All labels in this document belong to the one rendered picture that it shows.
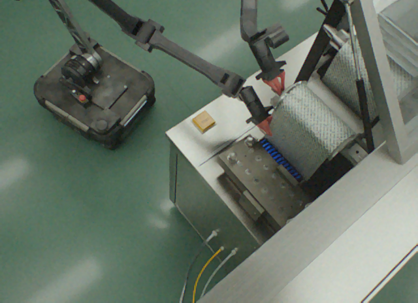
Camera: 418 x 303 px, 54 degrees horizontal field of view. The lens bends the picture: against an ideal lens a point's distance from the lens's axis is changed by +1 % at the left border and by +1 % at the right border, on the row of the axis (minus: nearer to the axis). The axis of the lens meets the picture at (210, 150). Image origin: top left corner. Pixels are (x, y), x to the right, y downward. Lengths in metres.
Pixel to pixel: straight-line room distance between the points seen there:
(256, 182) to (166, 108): 1.42
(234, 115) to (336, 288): 0.95
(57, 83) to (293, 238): 2.13
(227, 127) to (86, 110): 1.10
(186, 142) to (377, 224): 0.86
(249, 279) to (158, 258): 1.70
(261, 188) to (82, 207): 1.36
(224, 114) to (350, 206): 1.00
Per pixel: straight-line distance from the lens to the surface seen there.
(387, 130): 0.93
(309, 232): 0.83
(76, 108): 2.60
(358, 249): 1.10
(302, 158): 1.50
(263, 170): 1.55
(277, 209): 1.50
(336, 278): 1.07
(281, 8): 3.52
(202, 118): 1.73
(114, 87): 2.62
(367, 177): 0.92
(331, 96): 1.52
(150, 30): 1.61
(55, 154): 2.76
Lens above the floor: 2.42
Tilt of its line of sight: 64 degrees down
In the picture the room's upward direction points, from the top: 12 degrees clockwise
